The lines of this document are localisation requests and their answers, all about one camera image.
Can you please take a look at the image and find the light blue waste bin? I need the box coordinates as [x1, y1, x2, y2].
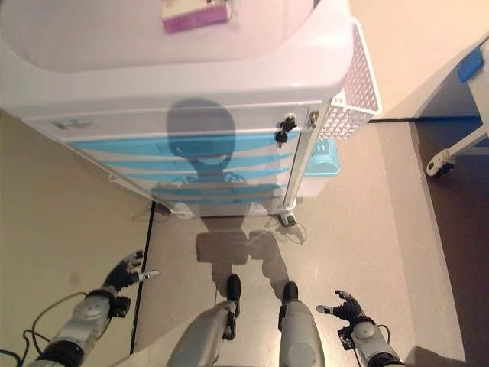
[296, 137, 342, 198]

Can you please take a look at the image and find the cart label sticker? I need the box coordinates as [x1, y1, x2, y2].
[53, 119, 95, 130]

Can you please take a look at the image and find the blue bed corner clip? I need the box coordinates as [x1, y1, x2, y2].
[456, 47, 485, 83]

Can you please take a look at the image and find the white bed caster wheel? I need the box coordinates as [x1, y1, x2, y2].
[426, 151, 458, 177]

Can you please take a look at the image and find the grey robot left leg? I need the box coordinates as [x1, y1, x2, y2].
[166, 274, 242, 367]

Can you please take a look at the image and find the white perforated side basket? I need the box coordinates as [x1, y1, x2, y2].
[316, 18, 383, 145]

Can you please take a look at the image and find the white medical cart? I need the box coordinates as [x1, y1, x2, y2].
[0, 0, 383, 229]

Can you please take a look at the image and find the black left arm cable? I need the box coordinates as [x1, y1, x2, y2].
[0, 292, 89, 367]

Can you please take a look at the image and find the purple white medicine box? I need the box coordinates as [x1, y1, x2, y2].
[160, 0, 234, 34]

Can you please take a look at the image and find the white hospital bed frame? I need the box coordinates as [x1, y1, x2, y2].
[377, 32, 489, 177]

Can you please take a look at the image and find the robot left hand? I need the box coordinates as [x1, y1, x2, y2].
[102, 249, 160, 295]

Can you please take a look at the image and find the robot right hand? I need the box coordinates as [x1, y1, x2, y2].
[316, 289, 364, 321]

